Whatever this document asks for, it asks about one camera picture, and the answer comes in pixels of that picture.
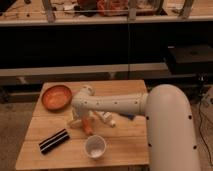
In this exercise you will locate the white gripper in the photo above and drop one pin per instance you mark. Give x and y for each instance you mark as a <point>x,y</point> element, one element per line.
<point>79,114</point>

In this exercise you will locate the orange pepper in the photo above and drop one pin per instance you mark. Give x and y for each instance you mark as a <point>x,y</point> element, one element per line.
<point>86,126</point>

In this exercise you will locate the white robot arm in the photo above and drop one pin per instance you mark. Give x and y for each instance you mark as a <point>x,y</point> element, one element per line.
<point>170,126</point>

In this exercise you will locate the white ceramic cup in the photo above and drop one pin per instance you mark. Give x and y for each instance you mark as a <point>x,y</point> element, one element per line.
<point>95,146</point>

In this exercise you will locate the white small bottle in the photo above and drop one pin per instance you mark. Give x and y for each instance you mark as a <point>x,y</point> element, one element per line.
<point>106,118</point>

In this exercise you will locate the orange wooden bowl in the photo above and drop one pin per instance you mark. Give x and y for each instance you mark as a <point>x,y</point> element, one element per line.
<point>56,97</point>

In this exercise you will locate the blue small object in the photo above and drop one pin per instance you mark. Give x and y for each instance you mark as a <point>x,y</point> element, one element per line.
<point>130,117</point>

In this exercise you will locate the wooden shelf bench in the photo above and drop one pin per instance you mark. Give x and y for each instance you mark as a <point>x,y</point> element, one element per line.
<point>97,38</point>

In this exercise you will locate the black box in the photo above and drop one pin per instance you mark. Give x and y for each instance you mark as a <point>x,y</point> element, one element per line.
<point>190,59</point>

